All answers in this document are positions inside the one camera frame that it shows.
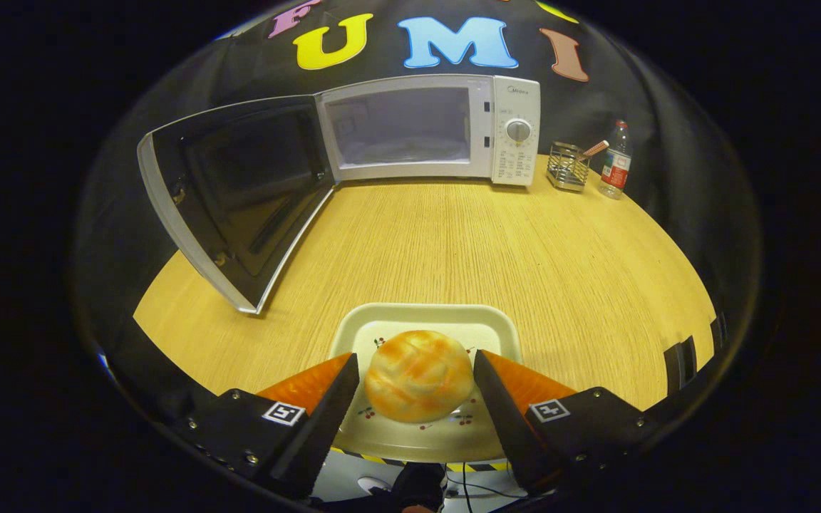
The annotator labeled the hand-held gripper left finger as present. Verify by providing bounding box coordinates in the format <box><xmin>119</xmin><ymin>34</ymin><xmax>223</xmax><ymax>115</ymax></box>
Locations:
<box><xmin>172</xmin><ymin>352</ymin><xmax>361</xmax><ymax>499</ymax></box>

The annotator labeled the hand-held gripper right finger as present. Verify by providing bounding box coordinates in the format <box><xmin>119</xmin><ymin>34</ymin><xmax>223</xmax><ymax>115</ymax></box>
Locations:
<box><xmin>473</xmin><ymin>349</ymin><xmax>668</xmax><ymax>496</ymax></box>

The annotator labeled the golden bread bun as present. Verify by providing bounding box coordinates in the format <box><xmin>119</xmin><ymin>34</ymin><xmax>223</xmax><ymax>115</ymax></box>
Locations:
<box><xmin>364</xmin><ymin>329</ymin><xmax>475</xmax><ymax>424</ymax></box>

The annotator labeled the white microwave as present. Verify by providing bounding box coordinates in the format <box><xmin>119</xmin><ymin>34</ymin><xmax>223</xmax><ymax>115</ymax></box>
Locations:
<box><xmin>137</xmin><ymin>74</ymin><xmax>542</xmax><ymax>315</ymax></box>

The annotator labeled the cream tray with cherry print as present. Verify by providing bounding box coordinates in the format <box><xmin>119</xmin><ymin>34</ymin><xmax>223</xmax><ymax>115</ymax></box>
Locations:
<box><xmin>329</xmin><ymin>303</ymin><xmax>523</xmax><ymax>464</ymax></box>

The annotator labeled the black slatted object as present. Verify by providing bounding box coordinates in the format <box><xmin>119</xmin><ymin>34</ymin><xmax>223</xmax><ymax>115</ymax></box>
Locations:
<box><xmin>663</xmin><ymin>313</ymin><xmax>728</xmax><ymax>394</ymax></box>

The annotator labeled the clear plastic water bottle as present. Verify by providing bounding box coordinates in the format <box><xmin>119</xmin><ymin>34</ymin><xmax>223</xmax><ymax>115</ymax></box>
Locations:
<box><xmin>599</xmin><ymin>120</ymin><xmax>632</xmax><ymax>200</ymax></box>

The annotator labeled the black cable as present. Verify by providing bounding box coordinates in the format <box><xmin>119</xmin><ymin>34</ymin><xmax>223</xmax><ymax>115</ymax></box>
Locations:
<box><xmin>460</xmin><ymin>463</ymin><xmax>525</xmax><ymax>501</ymax></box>

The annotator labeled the metal wire basket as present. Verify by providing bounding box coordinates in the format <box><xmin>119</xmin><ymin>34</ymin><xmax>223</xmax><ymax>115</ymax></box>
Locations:
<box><xmin>547</xmin><ymin>141</ymin><xmax>592</xmax><ymax>193</ymax></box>

